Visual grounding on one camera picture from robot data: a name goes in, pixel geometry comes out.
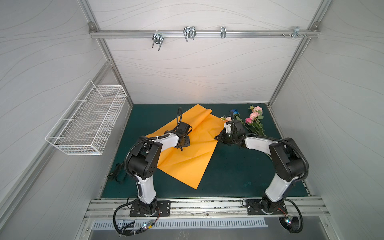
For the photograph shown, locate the blue fake flower stem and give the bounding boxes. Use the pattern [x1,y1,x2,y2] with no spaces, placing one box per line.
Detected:
[230,109,244,124]

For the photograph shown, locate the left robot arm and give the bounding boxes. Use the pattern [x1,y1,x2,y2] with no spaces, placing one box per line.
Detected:
[123,122,193,209]

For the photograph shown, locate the peach fake flower stem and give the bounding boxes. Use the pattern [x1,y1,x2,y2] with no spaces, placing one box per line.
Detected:
[220,117,232,123]

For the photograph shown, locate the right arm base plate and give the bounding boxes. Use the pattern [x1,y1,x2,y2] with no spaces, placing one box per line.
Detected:
[242,198,288,215]

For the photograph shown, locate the small metal hook bracket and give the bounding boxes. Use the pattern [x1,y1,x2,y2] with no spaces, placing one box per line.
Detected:
[221,27,227,39]

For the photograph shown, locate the metal u-bolt clamp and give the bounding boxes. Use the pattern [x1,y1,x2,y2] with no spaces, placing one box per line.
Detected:
[183,27,197,42]
[152,33,164,51]

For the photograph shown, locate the white wire basket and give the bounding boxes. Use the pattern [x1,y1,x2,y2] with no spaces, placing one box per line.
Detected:
[45,80,127,156]

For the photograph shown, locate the middle metal U-bolt clamp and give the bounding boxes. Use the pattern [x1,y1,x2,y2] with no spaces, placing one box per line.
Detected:
[183,27,197,42]

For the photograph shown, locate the white slotted cable duct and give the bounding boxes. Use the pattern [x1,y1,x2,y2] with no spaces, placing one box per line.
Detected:
[92,217,268,231]

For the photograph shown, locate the left metal U-bolt clamp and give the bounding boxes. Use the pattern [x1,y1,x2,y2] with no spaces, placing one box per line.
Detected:
[152,33,164,51]

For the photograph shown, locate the green table mat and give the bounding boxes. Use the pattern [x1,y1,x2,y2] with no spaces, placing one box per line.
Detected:
[101,103,310,199]

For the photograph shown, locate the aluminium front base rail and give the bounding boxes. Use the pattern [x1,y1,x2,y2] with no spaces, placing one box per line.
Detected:
[84,197,331,221]

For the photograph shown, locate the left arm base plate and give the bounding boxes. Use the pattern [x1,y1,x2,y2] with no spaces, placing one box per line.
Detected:
[130,200,171,217]

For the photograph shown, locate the pink fake flower stem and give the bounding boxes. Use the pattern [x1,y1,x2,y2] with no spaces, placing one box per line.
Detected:
[244,105,272,158]

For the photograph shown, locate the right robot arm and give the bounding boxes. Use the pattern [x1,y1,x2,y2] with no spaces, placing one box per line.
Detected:
[215,120,309,214]

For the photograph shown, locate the black ribbon strap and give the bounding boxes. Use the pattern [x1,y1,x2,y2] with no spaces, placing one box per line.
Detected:
[106,162,127,184]

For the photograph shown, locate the orange wrapping paper sheet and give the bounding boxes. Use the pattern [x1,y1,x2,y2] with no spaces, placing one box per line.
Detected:
[158,104,225,189]

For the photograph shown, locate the aluminium cross rail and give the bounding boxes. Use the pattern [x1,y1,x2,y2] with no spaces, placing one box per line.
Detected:
[90,28,321,39]

